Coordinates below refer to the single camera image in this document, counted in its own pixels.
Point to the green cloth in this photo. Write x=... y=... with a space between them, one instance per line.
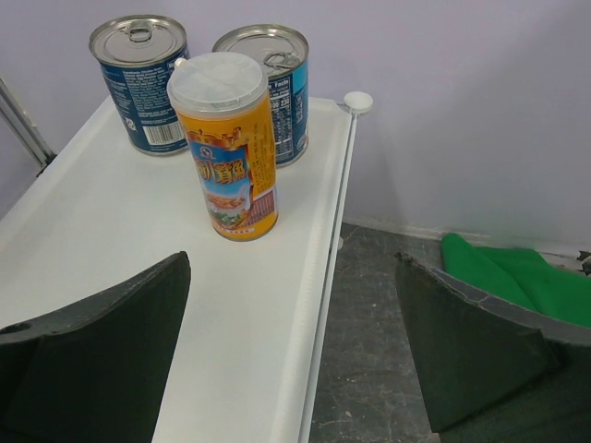
x=520 y=276

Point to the white plastic cube cabinet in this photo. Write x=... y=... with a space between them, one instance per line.
x=247 y=358

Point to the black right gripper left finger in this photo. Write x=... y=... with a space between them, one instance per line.
x=95 y=370

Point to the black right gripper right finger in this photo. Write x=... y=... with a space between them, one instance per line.
x=490 y=370

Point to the tall orange can white lid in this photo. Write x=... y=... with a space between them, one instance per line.
x=222 y=102

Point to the left aluminium corner post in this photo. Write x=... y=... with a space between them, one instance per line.
x=23 y=127

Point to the blue soup can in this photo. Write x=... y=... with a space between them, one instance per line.
x=137 y=55
x=282 y=53

